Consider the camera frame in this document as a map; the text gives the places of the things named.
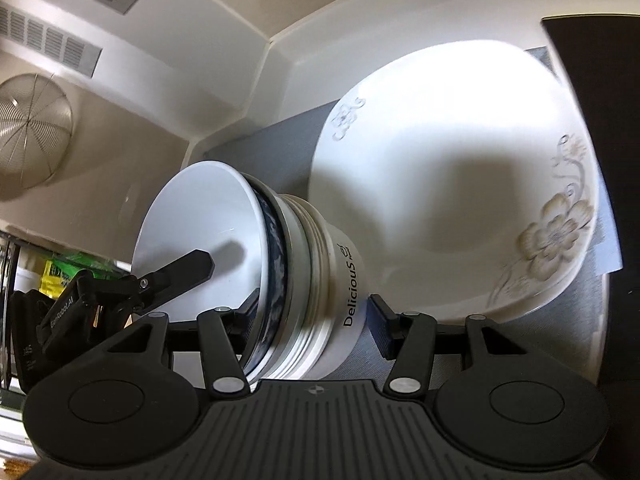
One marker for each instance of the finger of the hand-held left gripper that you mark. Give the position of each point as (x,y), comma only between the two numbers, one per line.
(185,267)

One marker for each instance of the cream round container bowl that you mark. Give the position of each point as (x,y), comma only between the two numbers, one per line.
(345,280)

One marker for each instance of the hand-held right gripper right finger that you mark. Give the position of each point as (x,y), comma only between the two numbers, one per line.
(384,327)

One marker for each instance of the light blue bowl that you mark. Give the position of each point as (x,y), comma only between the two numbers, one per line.
(290,280)

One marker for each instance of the large white flower plate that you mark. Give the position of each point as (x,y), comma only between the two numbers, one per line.
(425,185)

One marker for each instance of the white bowl with blue pattern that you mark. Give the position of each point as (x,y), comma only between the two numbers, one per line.
(200,210)

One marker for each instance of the grey drying mat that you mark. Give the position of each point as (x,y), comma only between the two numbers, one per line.
(280,145)

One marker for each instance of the green seasoning packet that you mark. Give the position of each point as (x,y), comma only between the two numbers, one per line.
(75,266)

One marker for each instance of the yellow seasoning packet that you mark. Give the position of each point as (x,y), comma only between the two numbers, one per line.
(52,284)

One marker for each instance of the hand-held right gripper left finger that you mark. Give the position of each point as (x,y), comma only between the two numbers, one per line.
(220,345)

